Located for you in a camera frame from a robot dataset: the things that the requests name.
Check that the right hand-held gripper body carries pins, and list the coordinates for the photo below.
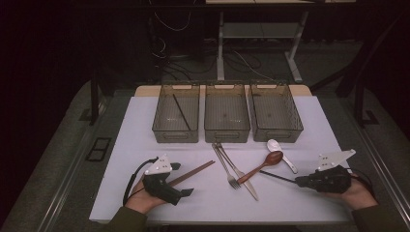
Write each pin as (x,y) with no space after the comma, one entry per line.
(332,182)

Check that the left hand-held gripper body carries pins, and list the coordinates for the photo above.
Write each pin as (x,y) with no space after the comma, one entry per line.
(159,188)

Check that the brown wooden chopstick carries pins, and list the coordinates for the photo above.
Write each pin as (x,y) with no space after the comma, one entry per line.
(196,169)
(197,172)

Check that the black chopstick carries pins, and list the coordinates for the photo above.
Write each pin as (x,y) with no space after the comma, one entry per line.
(277,176)
(181,111)

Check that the brown wooden spoon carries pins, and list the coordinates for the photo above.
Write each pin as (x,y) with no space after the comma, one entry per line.
(274,158)

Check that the white ceramic spoon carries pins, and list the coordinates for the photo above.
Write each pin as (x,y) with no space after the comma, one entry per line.
(274,145)

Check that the grey plastic bin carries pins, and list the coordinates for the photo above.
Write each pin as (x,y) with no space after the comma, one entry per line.
(227,112)
(176,112)
(275,112)

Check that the person's left hand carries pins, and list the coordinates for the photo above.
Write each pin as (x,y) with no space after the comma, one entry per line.
(138,201)

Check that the person's right hand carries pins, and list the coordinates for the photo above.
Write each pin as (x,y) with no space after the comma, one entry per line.
(359,195)

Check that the white table mat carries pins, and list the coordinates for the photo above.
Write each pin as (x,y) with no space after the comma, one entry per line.
(199,206)

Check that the metal fork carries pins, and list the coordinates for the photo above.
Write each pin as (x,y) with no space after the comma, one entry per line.
(224,166)

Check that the metal table knife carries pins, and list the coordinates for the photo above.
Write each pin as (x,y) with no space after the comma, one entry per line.
(246,182)

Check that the dark metal stand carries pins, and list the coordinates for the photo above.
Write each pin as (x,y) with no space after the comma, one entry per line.
(94,103)
(359,103)

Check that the white metal desk frame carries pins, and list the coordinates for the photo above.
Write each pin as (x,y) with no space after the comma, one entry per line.
(257,30)

